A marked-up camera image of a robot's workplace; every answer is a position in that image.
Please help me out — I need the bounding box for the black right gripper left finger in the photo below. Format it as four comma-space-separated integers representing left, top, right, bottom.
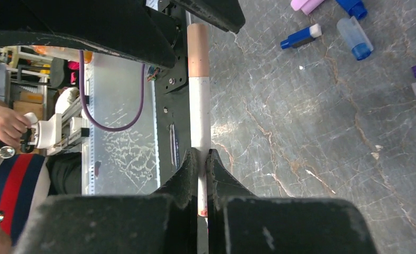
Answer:
14, 148, 198, 253

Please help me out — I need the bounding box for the peach capped white pen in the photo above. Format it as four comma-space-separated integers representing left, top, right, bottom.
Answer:
187, 23, 211, 217

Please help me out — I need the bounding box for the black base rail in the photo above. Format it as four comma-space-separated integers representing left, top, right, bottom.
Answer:
155, 1, 191, 184

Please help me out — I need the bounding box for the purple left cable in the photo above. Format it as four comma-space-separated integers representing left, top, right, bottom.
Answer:
79, 49, 146, 133

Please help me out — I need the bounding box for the clear blue pen cap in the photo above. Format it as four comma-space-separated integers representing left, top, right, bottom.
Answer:
336, 16, 374, 61

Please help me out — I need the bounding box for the operator hand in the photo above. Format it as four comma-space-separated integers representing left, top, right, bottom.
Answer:
0, 100, 31, 149

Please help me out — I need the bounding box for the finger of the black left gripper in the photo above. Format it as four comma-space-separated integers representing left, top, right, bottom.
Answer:
0, 1, 177, 68
171, 0, 246, 34

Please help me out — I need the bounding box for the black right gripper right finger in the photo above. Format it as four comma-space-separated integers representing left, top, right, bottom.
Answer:
206, 149, 377, 253

